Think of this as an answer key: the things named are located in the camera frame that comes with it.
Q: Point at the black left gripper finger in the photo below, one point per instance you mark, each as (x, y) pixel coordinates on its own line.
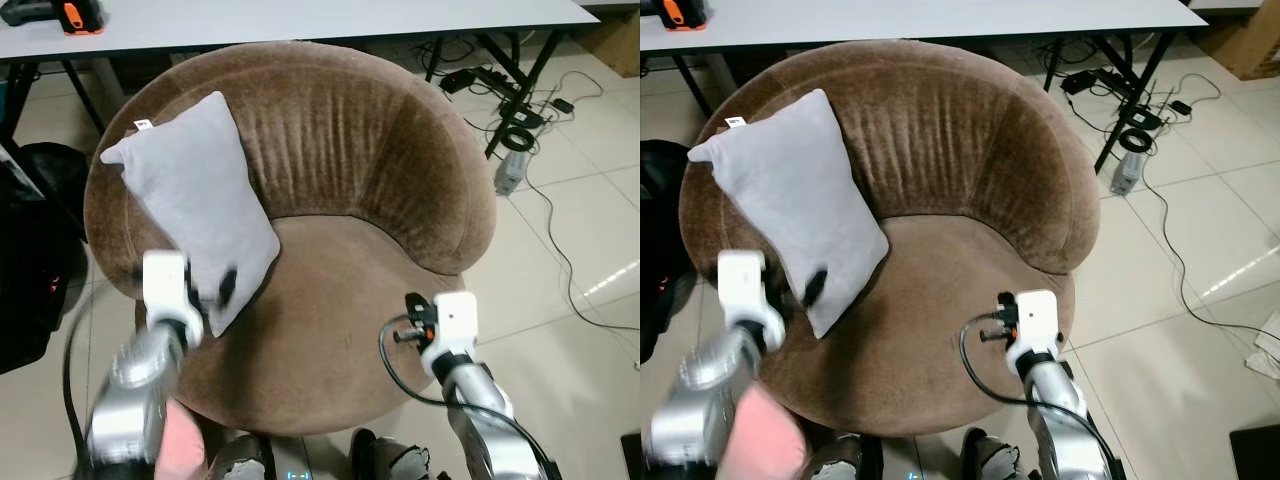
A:
(816, 286)
(228, 285)

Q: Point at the grey pillow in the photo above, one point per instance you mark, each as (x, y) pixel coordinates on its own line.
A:
(190, 190)
(790, 190)

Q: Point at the pink pillow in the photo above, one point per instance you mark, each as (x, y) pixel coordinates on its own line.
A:
(765, 440)
(180, 450)

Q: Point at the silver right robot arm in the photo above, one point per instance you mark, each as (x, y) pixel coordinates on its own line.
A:
(480, 400)
(1050, 400)

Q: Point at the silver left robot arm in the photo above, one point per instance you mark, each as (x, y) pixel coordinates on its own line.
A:
(135, 390)
(700, 390)

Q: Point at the grey floor device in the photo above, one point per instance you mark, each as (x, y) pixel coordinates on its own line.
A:
(510, 172)
(1127, 174)

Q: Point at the brown round velvet sofa chair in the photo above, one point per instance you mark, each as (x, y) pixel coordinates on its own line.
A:
(350, 130)
(950, 130)

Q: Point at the black flat floor item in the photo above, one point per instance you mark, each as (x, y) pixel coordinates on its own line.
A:
(631, 458)
(1256, 455)

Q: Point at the black bag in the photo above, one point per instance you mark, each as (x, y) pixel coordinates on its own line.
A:
(35, 260)
(660, 250)

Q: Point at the robot right leg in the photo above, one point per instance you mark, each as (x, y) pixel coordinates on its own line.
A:
(390, 458)
(995, 458)

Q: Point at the robot leg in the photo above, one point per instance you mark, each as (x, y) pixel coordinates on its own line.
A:
(240, 460)
(995, 458)
(845, 458)
(390, 458)

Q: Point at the robot left leg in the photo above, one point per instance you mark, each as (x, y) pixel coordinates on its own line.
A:
(845, 458)
(240, 460)

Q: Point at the black power adapter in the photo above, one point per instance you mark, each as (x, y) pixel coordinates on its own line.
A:
(1085, 80)
(465, 80)

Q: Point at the white power strip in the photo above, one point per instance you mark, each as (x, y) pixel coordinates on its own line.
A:
(1268, 342)

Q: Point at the white table with black legs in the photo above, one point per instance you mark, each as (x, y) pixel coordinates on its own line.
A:
(900, 18)
(300, 20)

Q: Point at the orange black power tool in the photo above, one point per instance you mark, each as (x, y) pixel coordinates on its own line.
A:
(685, 15)
(75, 15)

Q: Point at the cardboard box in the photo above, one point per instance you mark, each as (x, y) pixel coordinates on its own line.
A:
(1245, 45)
(615, 45)

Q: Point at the white side table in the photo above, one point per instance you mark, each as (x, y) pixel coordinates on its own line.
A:
(610, 4)
(1225, 5)

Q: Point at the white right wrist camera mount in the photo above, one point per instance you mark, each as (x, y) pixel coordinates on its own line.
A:
(1038, 318)
(456, 320)

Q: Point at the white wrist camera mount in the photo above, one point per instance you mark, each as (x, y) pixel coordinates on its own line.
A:
(1038, 318)
(165, 280)
(742, 280)
(456, 320)

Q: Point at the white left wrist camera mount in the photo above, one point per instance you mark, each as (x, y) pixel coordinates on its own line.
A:
(742, 280)
(165, 280)

